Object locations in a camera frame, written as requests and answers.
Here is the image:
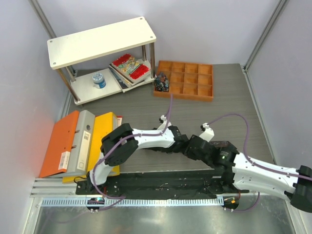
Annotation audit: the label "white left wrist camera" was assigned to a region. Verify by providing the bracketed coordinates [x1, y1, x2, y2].
[157, 115, 172, 131]

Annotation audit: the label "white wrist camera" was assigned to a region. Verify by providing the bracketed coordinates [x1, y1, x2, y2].
[157, 115, 172, 131]
[199, 123, 215, 142]

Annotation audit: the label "aluminium extrusion rail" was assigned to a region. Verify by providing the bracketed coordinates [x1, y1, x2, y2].
[30, 177, 78, 197]

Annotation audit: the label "yellow binder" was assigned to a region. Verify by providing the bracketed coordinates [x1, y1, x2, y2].
[62, 112, 120, 184]

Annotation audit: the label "white slotted cable duct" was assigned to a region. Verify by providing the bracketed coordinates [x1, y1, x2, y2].
[41, 197, 224, 207]

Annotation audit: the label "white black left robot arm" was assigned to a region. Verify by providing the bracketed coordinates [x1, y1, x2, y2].
[87, 122, 189, 195]

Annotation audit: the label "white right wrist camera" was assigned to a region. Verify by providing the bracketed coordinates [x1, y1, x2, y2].
[199, 123, 215, 142]

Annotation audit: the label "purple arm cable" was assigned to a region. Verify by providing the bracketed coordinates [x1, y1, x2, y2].
[87, 94, 174, 212]
[202, 112, 312, 213]

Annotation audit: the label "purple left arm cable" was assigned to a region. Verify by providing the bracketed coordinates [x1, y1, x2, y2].
[87, 94, 174, 212]

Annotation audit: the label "grey binder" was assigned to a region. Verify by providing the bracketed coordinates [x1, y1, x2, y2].
[65, 110, 95, 176]

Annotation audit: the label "red patterned book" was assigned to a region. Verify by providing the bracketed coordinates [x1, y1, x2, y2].
[110, 54, 151, 85]

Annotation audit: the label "brown blue-flowered tie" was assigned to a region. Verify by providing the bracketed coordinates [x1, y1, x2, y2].
[147, 138, 229, 154]

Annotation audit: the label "white two-tier shelf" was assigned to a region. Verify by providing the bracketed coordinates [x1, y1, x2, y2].
[47, 16, 156, 105]

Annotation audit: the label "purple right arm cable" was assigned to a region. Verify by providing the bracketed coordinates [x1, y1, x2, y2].
[202, 112, 312, 213]

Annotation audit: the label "orange compartment tray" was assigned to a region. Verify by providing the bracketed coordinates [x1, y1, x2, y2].
[154, 60, 214, 102]

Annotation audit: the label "blue white jar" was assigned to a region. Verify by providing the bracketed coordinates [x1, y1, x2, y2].
[92, 72, 106, 89]

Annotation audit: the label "lower stacked books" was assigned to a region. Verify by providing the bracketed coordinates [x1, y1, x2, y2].
[109, 67, 154, 93]

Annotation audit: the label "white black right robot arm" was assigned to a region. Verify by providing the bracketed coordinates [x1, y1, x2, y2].
[184, 135, 312, 213]

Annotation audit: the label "orange binder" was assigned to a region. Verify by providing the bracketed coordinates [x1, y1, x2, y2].
[39, 111, 79, 178]

